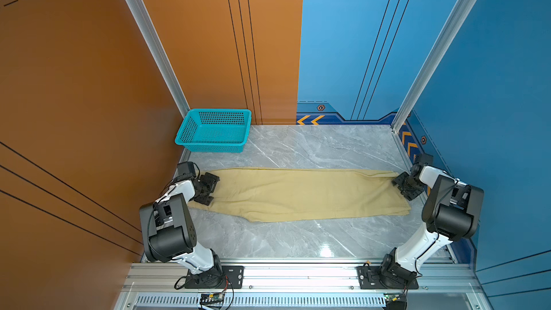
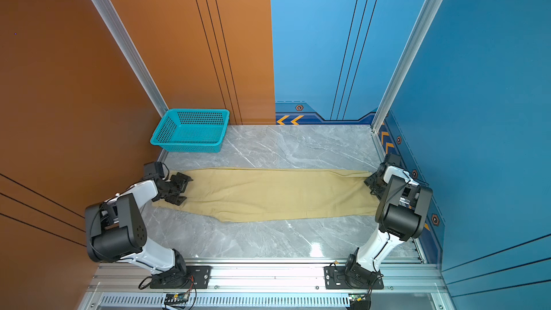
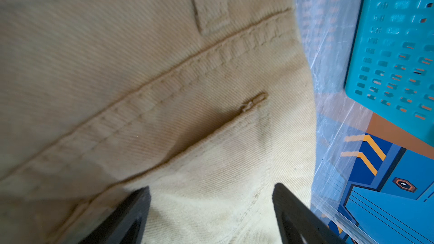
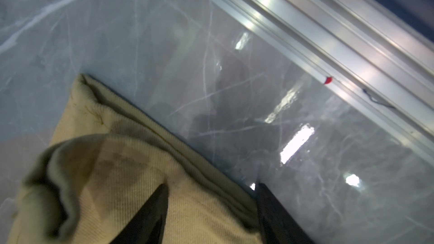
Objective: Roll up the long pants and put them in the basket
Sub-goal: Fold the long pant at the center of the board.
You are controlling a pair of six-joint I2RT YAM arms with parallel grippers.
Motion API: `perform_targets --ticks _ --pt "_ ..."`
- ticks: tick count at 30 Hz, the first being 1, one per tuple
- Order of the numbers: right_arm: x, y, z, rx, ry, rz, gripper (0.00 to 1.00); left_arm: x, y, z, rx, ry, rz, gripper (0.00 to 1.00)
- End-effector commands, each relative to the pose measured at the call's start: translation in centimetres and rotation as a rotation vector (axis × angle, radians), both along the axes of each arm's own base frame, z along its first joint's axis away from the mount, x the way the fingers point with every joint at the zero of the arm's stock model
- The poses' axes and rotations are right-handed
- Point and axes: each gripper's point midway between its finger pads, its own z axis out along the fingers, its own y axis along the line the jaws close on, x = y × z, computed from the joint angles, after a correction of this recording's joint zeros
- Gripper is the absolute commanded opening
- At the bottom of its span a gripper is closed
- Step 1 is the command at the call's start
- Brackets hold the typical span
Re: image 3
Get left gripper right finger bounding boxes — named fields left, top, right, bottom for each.
left=272, top=183, right=344, bottom=244

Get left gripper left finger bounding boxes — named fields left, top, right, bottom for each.
left=80, top=186, right=151, bottom=244

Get khaki long pants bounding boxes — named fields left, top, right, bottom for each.
left=1, top=0, right=316, bottom=244

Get teal plastic basket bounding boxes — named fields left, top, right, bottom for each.
left=345, top=0, right=434, bottom=145

